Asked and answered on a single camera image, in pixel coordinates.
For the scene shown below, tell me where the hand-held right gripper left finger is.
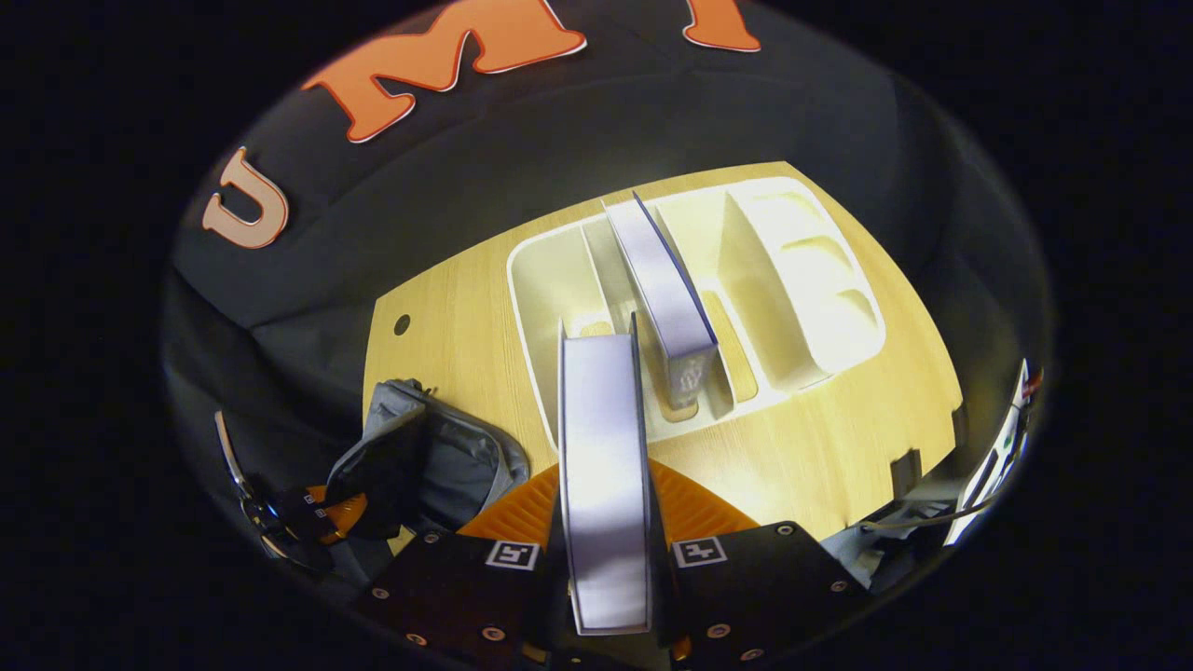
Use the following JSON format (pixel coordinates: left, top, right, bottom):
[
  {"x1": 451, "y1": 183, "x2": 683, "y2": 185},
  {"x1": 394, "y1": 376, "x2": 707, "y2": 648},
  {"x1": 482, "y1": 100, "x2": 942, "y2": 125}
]
[{"x1": 359, "y1": 463, "x2": 574, "y2": 667}]

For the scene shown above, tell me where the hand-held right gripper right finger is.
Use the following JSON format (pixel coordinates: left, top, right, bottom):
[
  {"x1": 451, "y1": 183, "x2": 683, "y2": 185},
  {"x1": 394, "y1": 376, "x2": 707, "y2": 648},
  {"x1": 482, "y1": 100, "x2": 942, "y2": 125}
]
[{"x1": 648, "y1": 459, "x2": 872, "y2": 667}]

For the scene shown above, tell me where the grey schoolbag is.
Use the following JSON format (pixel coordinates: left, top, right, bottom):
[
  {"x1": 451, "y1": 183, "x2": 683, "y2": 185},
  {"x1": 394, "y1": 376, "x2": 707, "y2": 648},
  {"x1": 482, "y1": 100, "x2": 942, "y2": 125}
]
[{"x1": 324, "y1": 377, "x2": 532, "y2": 541}]

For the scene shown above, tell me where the book with grey cover picture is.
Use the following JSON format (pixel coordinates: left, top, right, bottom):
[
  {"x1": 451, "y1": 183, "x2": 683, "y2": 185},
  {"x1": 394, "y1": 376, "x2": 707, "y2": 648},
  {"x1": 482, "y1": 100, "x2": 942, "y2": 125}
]
[{"x1": 557, "y1": 312, "x2": 653, "y2": 637}]

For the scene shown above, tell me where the book with blue cover picture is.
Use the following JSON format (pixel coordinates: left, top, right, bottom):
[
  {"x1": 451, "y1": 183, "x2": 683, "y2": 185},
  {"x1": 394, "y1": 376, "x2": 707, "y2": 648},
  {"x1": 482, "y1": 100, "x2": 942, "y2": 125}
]
[{"x1": 604, "y1": 191, "x2": 720, "y2": 411}]

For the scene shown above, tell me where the white plastic bookshelf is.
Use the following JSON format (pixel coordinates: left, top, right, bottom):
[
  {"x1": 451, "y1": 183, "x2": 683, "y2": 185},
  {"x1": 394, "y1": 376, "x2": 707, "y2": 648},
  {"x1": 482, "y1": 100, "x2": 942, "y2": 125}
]
[{"x1": 506, "y1": 175, "x2": 888, "y2": 453}]

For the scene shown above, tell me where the black table clamp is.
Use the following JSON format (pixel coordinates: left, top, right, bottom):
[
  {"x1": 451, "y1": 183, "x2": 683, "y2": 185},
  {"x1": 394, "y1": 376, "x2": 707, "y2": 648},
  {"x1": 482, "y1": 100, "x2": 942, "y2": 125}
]
[{"x1": 890, "y1": 450, "x2": 924, "y2": 500}]

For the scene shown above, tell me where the grey cable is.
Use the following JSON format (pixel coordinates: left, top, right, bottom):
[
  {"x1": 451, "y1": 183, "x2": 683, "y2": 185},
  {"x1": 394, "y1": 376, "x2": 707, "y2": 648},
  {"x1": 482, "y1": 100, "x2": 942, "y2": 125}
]
[{"x1": 857, "y1": 499, "x2": 994, "y2": 534}]

